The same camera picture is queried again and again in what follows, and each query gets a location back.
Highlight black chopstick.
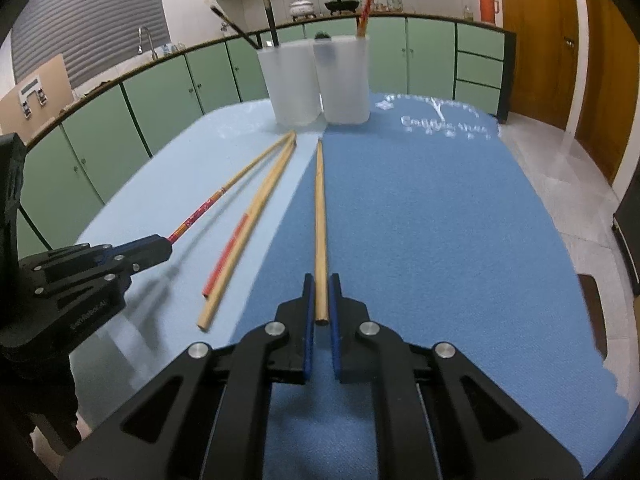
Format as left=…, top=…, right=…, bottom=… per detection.
left=261, top=0, right=279, bottom=47
left=207, top=1, right=257, bottom=45

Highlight wooden door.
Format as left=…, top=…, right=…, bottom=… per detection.
left=575, top=0, right=640, bottom=186
left=497, top=0, right=581, bottom=131

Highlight cardboard sheet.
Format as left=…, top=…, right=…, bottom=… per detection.
left=0, top=54, right=76, bottom=133

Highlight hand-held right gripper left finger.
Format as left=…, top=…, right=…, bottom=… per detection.
left=57, top=272, right=317, bottom=480

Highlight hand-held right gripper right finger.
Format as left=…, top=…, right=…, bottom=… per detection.
left=327, top=272, right=586, bottom=480

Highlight light blue mat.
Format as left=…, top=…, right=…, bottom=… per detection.
left=70, top=97, right=326, bottom=396

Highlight white bracket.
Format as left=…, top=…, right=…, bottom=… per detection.
left=19, top=76, right=48, bottom=118

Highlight white two-compartment utensil holder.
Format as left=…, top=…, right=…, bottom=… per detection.
left=256, top=35, right=372, bottom=128

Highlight grey window blind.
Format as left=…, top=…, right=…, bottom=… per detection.
left=10, top=0, right=168, bottom=78

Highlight red-banded wooden chopstick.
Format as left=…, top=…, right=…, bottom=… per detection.
left=356, top=0, right=373, bottom=38
left=201, top=132, right=297, bottom=300

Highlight metal faucet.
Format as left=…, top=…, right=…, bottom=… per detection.
left=137, top=26, right=158, bottom=60

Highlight green base cabinets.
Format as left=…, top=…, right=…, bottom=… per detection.
left=17, top=12, right=516, bottom=256

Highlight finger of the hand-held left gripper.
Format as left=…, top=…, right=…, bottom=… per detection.
left=19, top=233, right=174, bottom=275
left=34, top=261, right=147, bottom=303

